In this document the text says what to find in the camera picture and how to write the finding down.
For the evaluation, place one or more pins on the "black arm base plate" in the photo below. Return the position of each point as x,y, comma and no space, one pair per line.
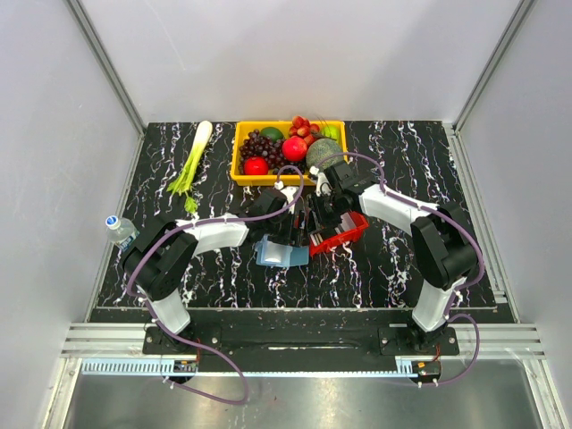
385,340

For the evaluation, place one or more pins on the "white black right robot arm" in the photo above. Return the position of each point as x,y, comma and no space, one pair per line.
446,252

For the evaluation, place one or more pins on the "dark purple grape bunch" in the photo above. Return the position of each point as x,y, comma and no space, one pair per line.
256,145

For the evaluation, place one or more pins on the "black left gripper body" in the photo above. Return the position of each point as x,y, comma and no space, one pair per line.
281,227

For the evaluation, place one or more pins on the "dark blueberry cluster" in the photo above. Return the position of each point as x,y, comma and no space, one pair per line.
290,168

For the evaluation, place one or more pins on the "blue leather card holder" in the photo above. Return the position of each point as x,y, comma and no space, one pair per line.
272,254

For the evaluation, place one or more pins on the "red tomato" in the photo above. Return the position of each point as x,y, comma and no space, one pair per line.
255,165

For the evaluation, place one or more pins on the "red plastic card tray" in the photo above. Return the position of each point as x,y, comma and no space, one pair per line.
330,239

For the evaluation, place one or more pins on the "red lychee cluster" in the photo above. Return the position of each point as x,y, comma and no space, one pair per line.
302,127

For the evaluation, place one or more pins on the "green white celery stalk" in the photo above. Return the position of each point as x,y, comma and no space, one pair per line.
182,185

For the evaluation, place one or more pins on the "clear plastic water bottle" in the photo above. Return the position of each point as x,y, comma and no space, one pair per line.
121,232

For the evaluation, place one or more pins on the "red pomegranate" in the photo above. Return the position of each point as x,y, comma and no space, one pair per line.
294,149

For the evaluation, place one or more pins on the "green netted melon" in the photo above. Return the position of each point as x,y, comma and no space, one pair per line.
324,153

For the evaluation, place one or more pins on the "dark green avocado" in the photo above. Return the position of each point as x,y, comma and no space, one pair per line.
271,133

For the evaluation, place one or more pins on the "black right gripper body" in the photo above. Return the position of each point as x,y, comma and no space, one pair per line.
336,208

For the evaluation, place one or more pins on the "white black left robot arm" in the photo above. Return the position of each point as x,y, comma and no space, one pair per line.
156,261

